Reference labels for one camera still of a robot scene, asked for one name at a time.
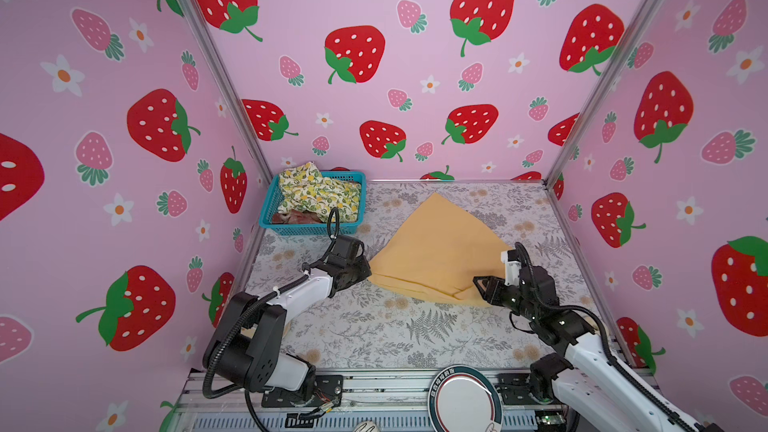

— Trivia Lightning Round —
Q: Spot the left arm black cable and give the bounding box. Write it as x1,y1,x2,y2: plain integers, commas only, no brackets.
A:
201,207,341,432

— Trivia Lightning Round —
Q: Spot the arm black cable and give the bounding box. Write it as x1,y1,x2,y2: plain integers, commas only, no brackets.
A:
506,242,715,432
201,207,341,432

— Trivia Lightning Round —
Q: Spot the white plate green rim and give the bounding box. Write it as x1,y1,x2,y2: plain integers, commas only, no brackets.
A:
427,365,503,432

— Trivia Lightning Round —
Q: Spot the white chocolate drizzled donut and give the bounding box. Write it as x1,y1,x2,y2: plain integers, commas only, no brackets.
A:
353,420,380,432

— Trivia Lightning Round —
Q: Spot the aluminium frame post left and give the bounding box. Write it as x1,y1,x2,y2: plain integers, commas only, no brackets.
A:
177,0,273,182

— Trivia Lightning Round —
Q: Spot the lemon print skirt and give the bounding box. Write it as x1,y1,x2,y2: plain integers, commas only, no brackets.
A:
278,162,362,223

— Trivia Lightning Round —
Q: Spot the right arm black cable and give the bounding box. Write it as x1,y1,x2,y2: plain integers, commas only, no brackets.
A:
506,242,715,432

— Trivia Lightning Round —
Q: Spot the aluminium frame post right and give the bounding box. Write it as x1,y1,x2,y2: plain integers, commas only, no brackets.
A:
543,0,664,192

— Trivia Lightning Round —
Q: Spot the aluminium frame post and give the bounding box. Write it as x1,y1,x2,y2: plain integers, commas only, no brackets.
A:
543,0,664,192
177,0,273,182

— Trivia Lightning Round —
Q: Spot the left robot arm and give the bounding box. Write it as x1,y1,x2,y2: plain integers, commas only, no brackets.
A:
202,235,371,402

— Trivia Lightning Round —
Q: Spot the red plaid skirt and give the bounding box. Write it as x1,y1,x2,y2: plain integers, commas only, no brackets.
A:
271,209,324,225

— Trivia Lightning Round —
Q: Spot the teal plastic basket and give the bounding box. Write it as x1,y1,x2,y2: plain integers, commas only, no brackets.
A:
258,171,367,236

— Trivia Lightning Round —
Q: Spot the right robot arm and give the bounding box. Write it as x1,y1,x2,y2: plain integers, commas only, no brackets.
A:
473,242,721,431

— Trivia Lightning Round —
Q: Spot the yellow skirt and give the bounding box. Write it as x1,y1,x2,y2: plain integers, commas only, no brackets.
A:
369,193,511,307

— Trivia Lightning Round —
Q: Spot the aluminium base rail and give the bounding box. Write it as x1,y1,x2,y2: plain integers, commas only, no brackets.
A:
160,369,598,431

